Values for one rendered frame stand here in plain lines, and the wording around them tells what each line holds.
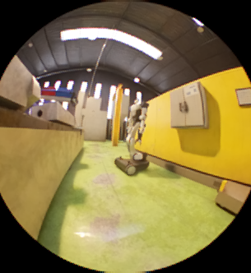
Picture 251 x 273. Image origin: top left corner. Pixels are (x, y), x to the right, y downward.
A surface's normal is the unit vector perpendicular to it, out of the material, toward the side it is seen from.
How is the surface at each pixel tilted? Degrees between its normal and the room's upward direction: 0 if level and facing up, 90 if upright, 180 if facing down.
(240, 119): 90
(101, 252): 0
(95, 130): 90
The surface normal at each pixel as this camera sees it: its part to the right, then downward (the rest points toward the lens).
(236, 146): -0.94, -0.07
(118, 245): 0.07, -1.00
